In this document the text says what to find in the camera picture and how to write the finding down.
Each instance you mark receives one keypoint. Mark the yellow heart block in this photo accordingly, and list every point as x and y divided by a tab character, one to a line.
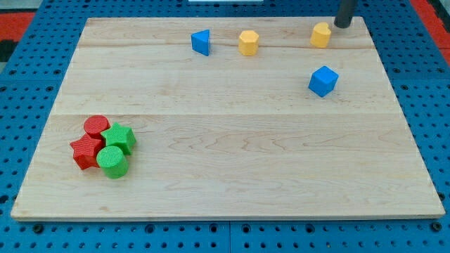
320	35

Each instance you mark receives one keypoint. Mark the wooden board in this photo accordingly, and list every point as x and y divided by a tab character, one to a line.
228	137

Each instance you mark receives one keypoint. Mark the yellow hexagon block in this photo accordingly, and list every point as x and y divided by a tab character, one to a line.
248	42

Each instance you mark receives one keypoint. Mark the blue triangle block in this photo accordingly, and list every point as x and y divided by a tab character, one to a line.
200	42

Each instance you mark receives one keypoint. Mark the green star block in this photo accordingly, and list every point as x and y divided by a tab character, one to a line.
121	136

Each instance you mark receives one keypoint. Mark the blue cube block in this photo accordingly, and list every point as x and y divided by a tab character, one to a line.
323	81

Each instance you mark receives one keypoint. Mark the green cylinder block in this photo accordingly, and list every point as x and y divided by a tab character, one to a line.
113	162

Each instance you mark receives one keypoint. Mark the red cylinder block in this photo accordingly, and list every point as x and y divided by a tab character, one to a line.
95	125

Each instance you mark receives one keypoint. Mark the red star block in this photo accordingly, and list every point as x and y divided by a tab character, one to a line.
85	151

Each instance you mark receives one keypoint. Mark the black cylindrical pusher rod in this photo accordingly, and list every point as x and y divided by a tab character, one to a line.
345	13

